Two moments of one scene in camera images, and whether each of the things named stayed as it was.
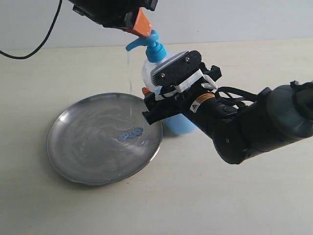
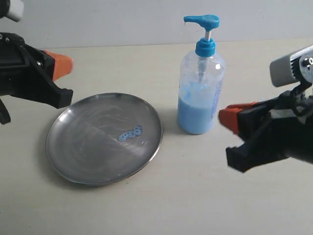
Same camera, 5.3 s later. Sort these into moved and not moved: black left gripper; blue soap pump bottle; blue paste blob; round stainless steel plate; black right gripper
Moved: black right gripper; blue soap pump bottle; black left gripper
Not moved: blue paste blob; round stainless steel plate
